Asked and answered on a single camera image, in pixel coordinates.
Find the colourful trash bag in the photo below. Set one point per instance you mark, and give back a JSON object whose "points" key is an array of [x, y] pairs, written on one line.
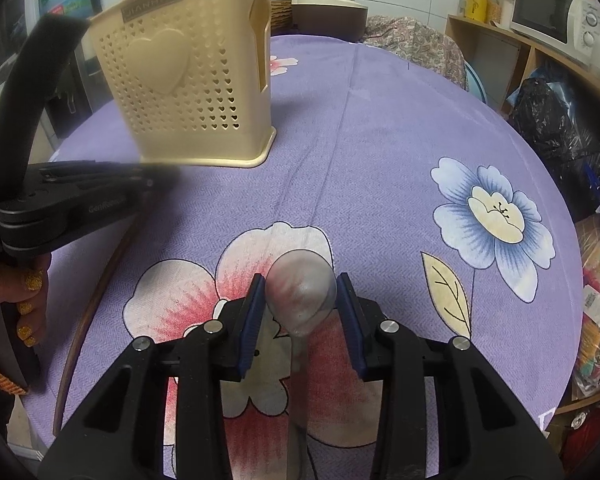
{"points": [[586, 373]]}

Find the floral fabric chair cover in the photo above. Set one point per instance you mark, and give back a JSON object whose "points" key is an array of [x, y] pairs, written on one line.
{"points": [[419, 43]]}

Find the white microwave oven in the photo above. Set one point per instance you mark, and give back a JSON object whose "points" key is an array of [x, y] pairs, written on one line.
{"points": [[571, 27]]}

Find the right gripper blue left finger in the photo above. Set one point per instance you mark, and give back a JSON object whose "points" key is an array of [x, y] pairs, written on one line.
{"points": [[253, 307]]}

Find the translucent plastic spoon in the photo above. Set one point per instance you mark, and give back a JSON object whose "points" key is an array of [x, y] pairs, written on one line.
{"points": [[300, 291]]}

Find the beige perforated cutlery holder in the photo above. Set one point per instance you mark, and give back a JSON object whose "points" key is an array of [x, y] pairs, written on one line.
{"points": [[191, 78]]}

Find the brown chopstick pair right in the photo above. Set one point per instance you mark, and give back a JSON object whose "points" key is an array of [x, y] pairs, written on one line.
{"points": [[86, 319]]}

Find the purple floral tablecloth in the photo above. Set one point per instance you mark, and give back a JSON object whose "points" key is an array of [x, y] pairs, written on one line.
{"points": [[433, 204]]}

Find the wooden side shelf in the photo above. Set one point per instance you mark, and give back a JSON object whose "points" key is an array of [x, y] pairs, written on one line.
{"points": [[503, 60]]}

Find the woven basket sink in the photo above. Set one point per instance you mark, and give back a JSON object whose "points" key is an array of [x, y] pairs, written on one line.
{"points": [[281, 17]]}

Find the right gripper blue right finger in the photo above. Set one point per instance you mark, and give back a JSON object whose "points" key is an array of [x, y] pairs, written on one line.
{"points": [[353, 323]]}

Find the left hand yellow nails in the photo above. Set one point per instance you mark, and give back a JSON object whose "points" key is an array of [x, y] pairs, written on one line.
{"points": [[26, 287]]}

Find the black garbage bag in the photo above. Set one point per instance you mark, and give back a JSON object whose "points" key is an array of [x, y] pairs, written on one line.
{"points": [[562, 126]]}

